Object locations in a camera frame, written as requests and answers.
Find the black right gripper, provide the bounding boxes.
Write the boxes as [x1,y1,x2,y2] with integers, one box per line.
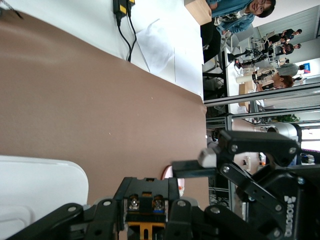
[171,129,320,240]

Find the cardboard box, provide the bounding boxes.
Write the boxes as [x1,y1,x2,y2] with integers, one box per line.
[238,82,257,95]

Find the black adapter cable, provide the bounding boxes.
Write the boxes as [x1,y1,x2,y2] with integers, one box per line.
[116,12,132,62]
[127,4,138,62]

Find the white lidded box grey clips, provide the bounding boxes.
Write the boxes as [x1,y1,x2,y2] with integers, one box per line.
[0,154,90,237]

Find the person in blue denim jacket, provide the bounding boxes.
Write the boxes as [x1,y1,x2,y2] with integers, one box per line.
[200,0,277,65]

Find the person with reddish hair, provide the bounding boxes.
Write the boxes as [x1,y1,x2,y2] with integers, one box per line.
[257,74,303,91]

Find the orange black push-button switch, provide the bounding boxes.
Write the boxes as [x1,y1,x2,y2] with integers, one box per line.
[113,176,182,240]

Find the pink round plate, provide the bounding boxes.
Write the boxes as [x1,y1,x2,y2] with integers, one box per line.
[161,165,187,200]

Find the green plant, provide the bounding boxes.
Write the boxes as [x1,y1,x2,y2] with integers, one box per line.
[276,114,301,124]

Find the white office desk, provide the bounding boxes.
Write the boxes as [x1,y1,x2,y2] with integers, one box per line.
[223,46,252,100]

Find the aluminium profile fence rail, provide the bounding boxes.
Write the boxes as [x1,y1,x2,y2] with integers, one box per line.
[203,82,320,121]

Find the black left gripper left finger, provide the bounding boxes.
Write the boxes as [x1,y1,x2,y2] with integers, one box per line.
[7,197,126,240]

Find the white paper roll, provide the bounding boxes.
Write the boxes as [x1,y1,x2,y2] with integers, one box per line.
[235,75,254,85]

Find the person in black shirt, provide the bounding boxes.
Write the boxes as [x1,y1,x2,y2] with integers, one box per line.
[274,42,303,57]
[268,28,303,46]

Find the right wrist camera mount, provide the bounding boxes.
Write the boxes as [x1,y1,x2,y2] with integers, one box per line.
[266,122,303,151]

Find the wooden cabinet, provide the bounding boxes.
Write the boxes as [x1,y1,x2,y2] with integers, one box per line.
[184,0,213,26]

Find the person in grey shirt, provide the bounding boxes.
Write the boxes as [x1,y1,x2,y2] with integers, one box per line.
[277,62,305,77]

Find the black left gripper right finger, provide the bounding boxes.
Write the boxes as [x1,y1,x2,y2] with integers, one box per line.
[166,196,251,240]

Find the brown table mat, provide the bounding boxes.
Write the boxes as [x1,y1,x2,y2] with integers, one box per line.
[0,9,210,240]

